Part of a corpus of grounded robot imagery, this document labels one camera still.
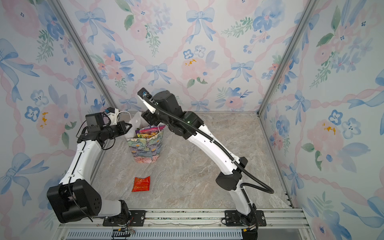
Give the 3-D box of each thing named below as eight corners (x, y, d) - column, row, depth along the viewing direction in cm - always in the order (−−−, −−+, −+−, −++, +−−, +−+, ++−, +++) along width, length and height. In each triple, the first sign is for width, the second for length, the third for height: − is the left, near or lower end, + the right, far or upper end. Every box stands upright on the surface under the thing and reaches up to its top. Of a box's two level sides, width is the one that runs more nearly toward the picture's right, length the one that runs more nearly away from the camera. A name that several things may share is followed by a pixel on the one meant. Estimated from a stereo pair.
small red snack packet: (132, 191, 84) (131, 190, 82) (136, 178, 89) (135, 176, 87) (149, 191, 84) (147, 190, 82) (151, 178, 89) (150, 176, 87)
